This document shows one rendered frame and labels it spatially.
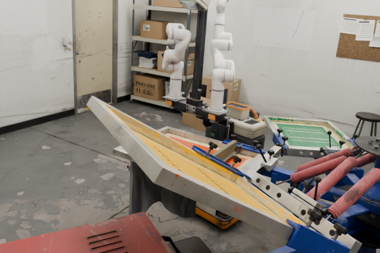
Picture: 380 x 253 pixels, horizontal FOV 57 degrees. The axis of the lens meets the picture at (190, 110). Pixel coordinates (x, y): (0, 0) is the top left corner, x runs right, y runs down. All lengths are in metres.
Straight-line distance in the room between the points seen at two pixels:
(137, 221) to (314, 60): 4.74
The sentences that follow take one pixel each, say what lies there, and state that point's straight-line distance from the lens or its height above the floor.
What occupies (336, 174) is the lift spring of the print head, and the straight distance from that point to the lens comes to 1.73.
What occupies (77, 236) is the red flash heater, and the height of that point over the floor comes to 1.10.
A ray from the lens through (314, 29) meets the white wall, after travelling 5.73.
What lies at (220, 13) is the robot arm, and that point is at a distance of 2.99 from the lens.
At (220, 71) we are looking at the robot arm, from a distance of 2.55.
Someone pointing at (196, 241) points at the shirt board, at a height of 0.95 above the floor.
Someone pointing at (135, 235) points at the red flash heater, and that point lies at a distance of 1.29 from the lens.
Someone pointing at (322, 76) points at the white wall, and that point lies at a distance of 5.75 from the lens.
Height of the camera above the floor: 1.87
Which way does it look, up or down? 16 degrees down
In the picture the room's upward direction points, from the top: 4 degrees clockwise
